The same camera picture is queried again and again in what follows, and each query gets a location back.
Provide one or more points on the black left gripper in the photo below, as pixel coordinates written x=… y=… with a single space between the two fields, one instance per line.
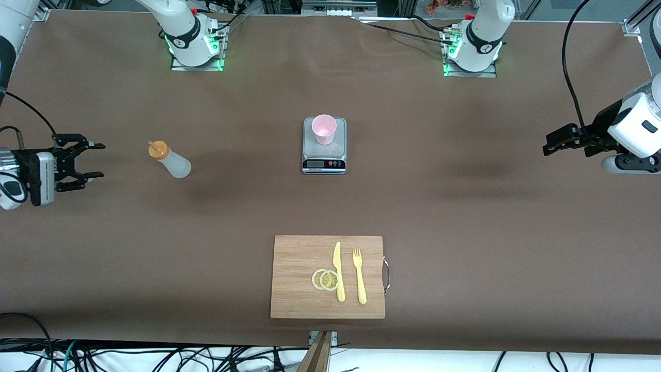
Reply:
x=597 y=127

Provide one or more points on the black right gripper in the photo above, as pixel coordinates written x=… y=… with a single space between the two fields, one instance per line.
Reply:
x=59 y=166

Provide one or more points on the white squeeze bottle orange cap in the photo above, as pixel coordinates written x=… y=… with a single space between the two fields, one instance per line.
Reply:
x=173 y=163

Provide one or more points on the pink plastic cup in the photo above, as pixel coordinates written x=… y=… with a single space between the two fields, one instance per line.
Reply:
x=324 y=129

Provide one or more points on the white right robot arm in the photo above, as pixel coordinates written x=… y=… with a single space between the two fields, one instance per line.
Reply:
x=181 y=31

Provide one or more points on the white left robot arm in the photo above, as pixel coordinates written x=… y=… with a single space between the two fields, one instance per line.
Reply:
x=480 y=36

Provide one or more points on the silver digital kitchen scale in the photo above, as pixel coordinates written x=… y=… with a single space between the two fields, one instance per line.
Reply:
x=324 y=155

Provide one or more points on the yellow plastic fork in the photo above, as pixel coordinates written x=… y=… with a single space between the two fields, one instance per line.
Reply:
x=360 y=279

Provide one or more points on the wooden cutting board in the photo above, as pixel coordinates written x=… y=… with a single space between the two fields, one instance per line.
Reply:
x=299 y=279

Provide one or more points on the yellow plastic knife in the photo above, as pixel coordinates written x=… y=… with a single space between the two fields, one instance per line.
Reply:
x=338 y=268

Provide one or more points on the white power strip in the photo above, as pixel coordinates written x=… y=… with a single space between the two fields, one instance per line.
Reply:
x=338 y=6

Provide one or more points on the lemon slice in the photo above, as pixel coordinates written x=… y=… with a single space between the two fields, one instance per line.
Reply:
x=315 y=279
x=329 y=280

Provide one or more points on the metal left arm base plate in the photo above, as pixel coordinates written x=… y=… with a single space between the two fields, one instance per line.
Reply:
x=488 y=74

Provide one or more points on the aluminium frame profile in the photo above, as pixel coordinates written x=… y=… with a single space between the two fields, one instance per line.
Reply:
x=44 y=8
x=638 y=15

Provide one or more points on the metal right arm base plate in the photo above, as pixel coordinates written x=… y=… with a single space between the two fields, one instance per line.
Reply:
x=217 y=64

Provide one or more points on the metal bracket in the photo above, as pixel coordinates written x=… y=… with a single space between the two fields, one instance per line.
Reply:
x=334 y=337

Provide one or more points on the wooden post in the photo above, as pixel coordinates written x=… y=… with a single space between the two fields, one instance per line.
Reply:
x=316 y=356

